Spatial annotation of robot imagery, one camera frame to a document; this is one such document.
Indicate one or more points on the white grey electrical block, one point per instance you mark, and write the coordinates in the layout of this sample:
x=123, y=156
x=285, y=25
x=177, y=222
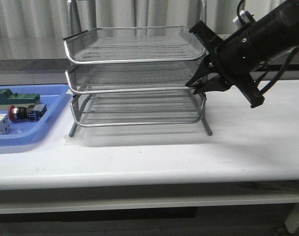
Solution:
x=4, y=124

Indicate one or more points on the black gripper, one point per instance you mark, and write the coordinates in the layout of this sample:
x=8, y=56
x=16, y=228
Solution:
x=229, y=63

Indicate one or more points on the silver rack wire frame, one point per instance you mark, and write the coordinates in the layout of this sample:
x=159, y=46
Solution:
x=74, y=27

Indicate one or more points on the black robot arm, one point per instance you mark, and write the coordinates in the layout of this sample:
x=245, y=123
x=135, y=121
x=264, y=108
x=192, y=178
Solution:
x=273, y=35

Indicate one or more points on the red emergency stop button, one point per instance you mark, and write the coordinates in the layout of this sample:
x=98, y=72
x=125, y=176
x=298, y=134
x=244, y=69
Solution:
x=32, y=112

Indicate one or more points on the white table leg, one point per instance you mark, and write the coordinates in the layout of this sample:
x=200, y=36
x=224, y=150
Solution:
x=292, y=221

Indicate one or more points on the green terminal block component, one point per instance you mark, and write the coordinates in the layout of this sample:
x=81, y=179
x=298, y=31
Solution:
x=7, y=97

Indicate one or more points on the dark grey back counter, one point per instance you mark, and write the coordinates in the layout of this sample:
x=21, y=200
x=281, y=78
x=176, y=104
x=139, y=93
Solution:
x=32, y=54

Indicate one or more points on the blue plastic tray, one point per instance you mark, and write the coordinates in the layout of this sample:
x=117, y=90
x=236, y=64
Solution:
x=27, y=132

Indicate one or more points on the silver mesh tray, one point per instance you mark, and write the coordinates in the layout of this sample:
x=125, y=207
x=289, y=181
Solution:
x=124, y=77
x=137, y=108
x=133, y=44

